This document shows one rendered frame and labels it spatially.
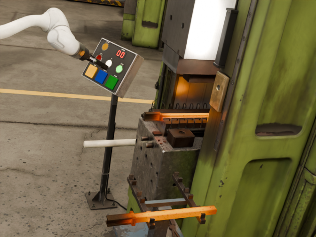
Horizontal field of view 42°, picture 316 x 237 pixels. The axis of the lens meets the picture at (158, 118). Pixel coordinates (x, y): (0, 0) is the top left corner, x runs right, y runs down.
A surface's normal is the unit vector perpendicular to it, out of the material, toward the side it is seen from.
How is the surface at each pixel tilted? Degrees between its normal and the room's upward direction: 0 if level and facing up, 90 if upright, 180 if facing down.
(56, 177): 0
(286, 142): 90
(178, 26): 90
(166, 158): 90
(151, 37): 90
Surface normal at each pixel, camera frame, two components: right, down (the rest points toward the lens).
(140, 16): 0.07, 0.43
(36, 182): 0.16, -0.89
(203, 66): 0.35, 0.45
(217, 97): -0.92, 0.01
